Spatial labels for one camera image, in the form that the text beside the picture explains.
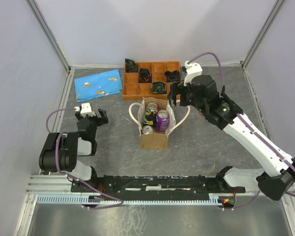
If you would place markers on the blue space print cloth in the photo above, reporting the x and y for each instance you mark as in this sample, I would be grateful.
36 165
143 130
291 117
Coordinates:
98 85

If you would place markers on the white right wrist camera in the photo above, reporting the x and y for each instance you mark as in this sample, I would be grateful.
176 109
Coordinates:
191 70

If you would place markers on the dark rolled fabric middle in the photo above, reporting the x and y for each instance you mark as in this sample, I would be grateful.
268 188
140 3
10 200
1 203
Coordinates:
144 76

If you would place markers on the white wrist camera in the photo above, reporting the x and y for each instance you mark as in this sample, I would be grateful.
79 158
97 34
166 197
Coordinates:
86 110
191 70

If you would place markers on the aluminium frame post left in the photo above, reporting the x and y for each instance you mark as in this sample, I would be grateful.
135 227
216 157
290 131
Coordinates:
33 5

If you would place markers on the purple soda can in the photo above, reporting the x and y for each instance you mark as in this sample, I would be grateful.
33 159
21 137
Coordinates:
162 120

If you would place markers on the burlap canvas tote bag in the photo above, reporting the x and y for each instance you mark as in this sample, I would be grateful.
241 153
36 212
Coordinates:
156 140

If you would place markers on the aluminium frame post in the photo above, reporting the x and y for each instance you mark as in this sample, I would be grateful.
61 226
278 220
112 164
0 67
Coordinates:
33 5
262 33

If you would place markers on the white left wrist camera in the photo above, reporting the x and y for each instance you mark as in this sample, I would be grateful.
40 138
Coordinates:
86 110

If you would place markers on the green glass bottle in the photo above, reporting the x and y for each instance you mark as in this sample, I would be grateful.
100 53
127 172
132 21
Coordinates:
148 119

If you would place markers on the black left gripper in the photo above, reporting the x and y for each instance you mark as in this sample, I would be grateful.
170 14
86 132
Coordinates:
101 120

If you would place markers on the wooden compartment tray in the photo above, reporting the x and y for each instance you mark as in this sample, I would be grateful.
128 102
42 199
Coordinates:
133 90

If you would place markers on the aluminium frame post right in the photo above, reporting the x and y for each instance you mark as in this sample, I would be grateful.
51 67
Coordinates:
262 33

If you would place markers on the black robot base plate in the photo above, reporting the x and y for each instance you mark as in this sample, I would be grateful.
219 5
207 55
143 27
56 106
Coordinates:
154 188

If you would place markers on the aluminium frame rail front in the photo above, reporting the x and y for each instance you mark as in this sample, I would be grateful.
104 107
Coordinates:
58 184

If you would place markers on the red soda can rear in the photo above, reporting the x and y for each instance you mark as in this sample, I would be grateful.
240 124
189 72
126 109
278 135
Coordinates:
153 107

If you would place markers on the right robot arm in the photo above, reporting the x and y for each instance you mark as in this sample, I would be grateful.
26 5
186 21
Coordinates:
277 172

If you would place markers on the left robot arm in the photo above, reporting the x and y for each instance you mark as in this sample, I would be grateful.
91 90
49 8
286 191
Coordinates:
60 152

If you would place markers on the dark rolled fabric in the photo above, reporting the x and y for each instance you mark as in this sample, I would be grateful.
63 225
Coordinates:
131 66
158 87
144 76
172 76

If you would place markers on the dark rolled fabric top left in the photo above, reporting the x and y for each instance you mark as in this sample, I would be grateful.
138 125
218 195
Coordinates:
131 66

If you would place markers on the dark rolled fabric right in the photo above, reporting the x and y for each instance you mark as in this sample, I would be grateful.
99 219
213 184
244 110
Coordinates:
172 76

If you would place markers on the dark rolled fabric bottom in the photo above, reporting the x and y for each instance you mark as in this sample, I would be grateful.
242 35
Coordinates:
158 87

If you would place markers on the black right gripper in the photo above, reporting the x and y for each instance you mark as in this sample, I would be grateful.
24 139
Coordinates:
179 88

